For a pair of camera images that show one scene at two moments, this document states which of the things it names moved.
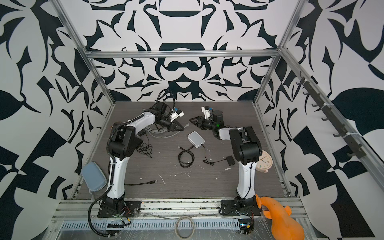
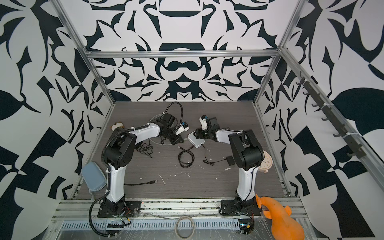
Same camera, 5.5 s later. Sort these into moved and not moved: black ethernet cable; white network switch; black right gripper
Moved: black right gripper
Not moved: white network switch; black ethernet cable
